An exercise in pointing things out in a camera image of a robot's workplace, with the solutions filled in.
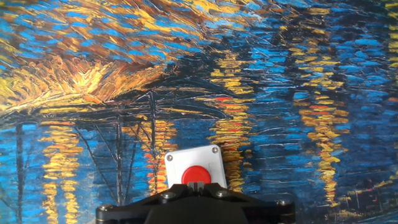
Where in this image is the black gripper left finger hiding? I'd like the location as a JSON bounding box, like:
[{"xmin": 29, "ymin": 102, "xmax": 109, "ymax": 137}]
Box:
[{"xmin": 95, "ymin": 182, "xmax": 197, "ymax": 224}]

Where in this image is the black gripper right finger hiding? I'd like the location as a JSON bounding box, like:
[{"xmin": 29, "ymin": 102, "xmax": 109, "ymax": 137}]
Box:
[{"xmin": 196, "ymin": 182, "xmax": 296, "ymax": 224}]

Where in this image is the starry night painted tablecloth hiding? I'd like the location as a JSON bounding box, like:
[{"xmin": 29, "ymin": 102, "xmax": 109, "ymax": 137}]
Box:
[{"xmin": 0, "ymin": 0, "xmax": 398, "ymax": 224}]

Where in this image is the white box with red button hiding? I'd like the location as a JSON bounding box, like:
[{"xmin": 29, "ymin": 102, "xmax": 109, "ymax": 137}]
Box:
[{"xmin": 164, "ymin": 144, "xmax": 228, "ymax": 190}]

